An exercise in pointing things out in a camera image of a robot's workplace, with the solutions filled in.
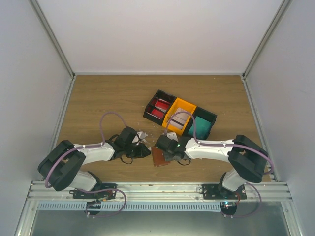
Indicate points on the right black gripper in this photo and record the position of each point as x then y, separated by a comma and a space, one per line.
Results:
168, 158

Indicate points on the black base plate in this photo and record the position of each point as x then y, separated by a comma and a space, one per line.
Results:
105, 191
213, 191

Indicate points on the white patterned card stack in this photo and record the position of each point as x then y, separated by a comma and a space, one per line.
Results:
180, 119

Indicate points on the black bin with teal cards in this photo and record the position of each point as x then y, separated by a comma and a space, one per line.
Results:
211, 117

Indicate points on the upper red card stack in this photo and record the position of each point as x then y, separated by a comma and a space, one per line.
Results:
162, 105

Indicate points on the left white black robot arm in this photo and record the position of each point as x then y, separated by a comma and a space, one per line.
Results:
61, 167

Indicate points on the lower red card stack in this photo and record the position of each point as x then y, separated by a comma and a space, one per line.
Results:
157, 113

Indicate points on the brown leather card holder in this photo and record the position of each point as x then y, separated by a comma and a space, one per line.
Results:
158, 157

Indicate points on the black bin with red cards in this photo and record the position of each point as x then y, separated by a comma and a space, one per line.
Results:
151, 105

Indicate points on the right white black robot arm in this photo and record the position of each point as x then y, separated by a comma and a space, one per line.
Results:
247, 159

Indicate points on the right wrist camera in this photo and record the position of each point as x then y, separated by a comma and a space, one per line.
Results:
172, 136

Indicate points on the teal card stack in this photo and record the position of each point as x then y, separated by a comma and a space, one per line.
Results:
202, 128

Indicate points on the yellow plastic bin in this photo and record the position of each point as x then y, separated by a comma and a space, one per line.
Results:
179, 103

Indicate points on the grey slotted cable duct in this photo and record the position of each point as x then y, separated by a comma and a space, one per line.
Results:
131, 206

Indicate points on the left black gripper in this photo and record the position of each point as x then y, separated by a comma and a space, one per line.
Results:
141, 153

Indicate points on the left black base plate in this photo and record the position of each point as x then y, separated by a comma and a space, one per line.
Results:
105, 191

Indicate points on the red card stack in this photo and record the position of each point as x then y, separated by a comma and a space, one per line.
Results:
157, 113
162, 105

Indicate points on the aluminium front rail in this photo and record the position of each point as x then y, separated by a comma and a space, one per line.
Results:
169, 192

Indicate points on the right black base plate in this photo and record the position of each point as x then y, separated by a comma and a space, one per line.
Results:
213, 191

